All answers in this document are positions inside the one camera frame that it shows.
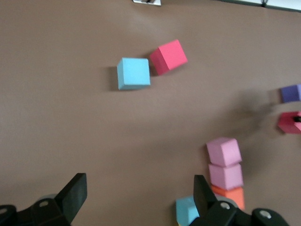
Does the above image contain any red foam cube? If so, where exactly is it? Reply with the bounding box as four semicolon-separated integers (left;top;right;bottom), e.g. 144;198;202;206
149;39;188;76

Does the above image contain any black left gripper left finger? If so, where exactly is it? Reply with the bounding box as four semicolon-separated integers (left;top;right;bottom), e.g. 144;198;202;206
0;173;88;226

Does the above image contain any pink foam cube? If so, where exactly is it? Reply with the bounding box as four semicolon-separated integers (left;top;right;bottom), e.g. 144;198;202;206
206;137;243;167
208;163;244;191

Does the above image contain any white office desk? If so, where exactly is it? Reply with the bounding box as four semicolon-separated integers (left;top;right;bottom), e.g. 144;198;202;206
244;0;301;12

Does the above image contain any purple foam cube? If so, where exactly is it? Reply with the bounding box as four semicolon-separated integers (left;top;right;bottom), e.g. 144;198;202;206
279;84;301;104

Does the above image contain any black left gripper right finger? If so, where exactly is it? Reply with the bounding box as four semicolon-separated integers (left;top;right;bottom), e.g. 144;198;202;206
189;175;291;226

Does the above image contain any small metal bracket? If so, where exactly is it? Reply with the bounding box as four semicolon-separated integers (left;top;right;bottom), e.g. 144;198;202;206
132;0;162;7

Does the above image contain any light blue foam cube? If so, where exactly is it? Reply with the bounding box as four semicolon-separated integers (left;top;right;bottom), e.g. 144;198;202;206
117;57;151;91

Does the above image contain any crimson foam cube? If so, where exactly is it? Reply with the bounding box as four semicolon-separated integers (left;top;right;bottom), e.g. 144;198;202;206
277;111;301;135

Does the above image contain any brown table cover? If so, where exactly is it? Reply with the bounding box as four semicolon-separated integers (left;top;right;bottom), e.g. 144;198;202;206
0;0;301;226

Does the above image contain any orange foam cube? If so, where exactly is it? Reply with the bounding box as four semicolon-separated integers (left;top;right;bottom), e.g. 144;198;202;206
210;186;246;210

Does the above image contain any teal blue foam cube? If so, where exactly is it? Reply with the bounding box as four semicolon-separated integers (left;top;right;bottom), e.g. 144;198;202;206
175;195;200;226

